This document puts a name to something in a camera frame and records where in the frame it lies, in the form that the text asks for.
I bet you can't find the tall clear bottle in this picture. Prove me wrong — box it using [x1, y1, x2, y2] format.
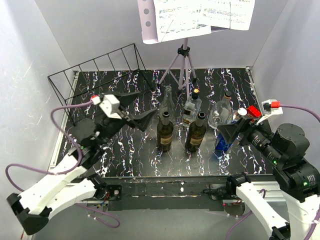
[159, 85, 176, 124]

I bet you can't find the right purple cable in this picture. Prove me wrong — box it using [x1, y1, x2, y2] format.
[225, 104, 320, 240]

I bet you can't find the left sheet music page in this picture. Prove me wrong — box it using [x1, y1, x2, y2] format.
[153, 0, 212, 43]

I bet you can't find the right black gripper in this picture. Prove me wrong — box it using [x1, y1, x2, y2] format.
[216, 113, 283, 165]

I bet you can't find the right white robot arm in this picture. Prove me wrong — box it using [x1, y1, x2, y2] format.
[218, 116, 320, 240]

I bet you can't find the aluminium frame rail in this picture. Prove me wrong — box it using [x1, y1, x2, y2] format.
[21, 69, 111, 240]

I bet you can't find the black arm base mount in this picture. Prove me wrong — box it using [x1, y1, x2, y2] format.
[77, 174, 247, 212]

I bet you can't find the right sheet music page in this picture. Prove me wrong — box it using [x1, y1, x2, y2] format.
[198, 0, 255, 31]

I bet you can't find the small clear glass bottle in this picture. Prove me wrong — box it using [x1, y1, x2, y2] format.
[208, 91, 233, 129]

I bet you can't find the black wire wine rack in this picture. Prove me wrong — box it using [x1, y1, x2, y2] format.
[47, 43, 160, 115]

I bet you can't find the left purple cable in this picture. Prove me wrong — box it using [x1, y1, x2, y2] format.
[5, 100, 121, 229]

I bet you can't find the red yellow toy block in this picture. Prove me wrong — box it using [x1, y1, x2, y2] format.
[246, 105, 262, 118]

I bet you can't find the clear bottle black cap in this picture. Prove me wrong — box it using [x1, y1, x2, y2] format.
[182, 88, 202, 128]

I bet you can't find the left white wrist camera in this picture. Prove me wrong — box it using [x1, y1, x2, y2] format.
[90, 94, 122, 120]

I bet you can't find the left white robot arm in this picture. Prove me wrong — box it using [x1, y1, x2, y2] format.
[5, 91, 157, 236]

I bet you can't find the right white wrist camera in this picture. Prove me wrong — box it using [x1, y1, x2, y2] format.
[256, 99, 283, 126]

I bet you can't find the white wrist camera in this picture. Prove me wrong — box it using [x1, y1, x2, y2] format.
[256, 99, 283, 126]
[90, 94, 122, 120]

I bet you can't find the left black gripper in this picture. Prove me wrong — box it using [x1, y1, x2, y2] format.
[96, 91, 157, 146]

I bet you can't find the blue square bottle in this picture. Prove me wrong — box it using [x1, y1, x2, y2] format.
[215, 107, 248, 152]

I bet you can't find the sheet music page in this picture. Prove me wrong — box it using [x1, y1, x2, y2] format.
[153, 0, 212, 43]
[198, 0, 255, 31]

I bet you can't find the green wine bottle silver neck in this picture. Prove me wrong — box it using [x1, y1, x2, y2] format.
[185, 111, 207, 152]

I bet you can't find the dark green wine bottle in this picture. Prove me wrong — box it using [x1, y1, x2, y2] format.
[157, 111, 174, 152]

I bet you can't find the purple cable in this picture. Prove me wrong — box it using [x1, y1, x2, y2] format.
[225, 104, 320, 240]
[5, 100, 121, 229]

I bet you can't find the lilac music stand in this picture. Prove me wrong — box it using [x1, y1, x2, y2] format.
[137, 0, 224, 97]

